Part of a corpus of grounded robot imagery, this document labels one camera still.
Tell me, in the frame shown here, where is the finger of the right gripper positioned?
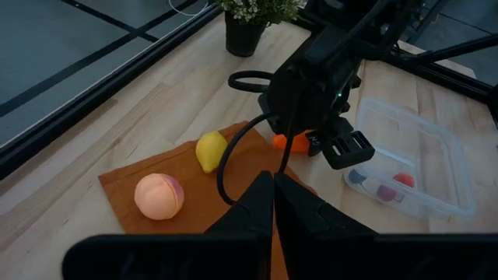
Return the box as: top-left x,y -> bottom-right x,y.
306,133 -> 324,157

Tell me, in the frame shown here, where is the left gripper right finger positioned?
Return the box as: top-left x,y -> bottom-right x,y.
274,173 -> 377,236

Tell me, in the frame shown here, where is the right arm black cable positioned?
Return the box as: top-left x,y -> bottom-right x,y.
216,69 -> 300,207

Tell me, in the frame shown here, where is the small pink red ball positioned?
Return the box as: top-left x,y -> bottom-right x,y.
392,173 -> 416,188

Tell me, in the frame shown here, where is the toy peach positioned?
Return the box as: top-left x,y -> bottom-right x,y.
134,173 -> 186,222

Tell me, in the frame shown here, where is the small dark red cherry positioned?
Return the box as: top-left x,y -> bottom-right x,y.
376,184 -> 398,202

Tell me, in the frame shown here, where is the orange toy carrot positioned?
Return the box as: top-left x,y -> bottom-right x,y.
272,131 -> 312,153

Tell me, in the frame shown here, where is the clear plastic tupperware container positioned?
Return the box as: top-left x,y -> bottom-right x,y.
344,96 -> 478,219

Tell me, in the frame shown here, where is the yellow toy lemon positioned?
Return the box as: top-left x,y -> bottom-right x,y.
195,131 -> 229,174

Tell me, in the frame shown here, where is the potted green plant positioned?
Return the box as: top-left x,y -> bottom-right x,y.
216,0 -> 304,58

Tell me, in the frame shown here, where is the orange cloth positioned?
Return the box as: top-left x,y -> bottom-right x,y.
97,121 -> 318,280

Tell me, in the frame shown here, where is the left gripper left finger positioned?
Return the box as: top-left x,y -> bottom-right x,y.
205,170 -> 275,239

